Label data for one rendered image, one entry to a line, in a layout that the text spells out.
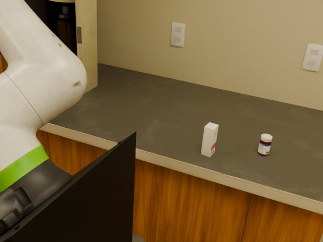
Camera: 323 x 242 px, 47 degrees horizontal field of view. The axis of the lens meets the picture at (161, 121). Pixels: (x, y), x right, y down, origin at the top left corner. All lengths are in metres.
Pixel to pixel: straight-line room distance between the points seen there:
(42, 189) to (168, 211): 0.75
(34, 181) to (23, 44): 0.26
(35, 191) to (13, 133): 0.11
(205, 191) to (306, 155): 0.38
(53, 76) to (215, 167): 0.65
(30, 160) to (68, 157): 0.78
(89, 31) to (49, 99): 0.92
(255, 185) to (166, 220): 0.40
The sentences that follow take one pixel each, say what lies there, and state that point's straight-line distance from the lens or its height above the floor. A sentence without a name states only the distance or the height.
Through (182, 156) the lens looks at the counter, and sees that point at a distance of 1.23.
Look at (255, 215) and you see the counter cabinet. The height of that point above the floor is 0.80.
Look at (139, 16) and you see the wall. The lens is 1.92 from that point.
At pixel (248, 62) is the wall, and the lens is 1.79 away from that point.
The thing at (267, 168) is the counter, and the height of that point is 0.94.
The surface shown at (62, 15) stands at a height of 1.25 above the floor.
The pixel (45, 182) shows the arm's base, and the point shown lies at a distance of 0.71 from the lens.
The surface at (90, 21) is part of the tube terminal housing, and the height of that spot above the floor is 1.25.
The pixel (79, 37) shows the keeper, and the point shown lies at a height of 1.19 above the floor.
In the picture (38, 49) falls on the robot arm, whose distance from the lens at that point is 0.75.
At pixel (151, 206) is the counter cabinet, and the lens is 1.40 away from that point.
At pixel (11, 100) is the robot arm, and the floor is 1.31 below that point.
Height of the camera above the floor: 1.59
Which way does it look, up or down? 27 degrees down
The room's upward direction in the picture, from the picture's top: 4 degrees clockwise
